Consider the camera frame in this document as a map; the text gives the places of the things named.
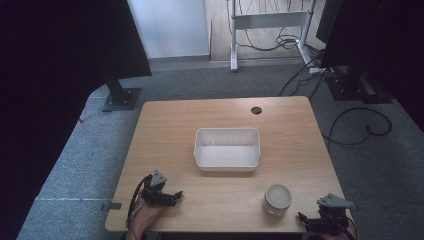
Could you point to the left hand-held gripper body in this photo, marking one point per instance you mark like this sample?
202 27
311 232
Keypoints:
154 195

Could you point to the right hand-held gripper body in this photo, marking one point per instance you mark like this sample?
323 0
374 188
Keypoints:
333 216

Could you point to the white plastic bin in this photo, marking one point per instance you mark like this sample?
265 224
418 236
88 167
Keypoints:
227 156

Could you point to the person's right hand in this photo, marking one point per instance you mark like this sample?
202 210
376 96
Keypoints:
346 234

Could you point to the person's left hand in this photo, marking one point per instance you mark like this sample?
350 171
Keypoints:
145 216

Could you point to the black panel on metal stand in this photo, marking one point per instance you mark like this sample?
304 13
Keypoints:
121 96

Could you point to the dark round table grommet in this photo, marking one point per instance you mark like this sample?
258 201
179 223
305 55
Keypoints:
256 110

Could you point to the white power strip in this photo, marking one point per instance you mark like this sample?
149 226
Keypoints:
316 70

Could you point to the black curtain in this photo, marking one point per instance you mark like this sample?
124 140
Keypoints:
40 83

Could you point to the black monitor on stand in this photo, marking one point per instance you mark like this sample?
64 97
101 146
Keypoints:
373 33

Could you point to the grey metal table bracket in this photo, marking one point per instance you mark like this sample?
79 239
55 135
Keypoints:
111 206

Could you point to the white metal desk frame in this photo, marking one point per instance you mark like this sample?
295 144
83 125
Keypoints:
266 20

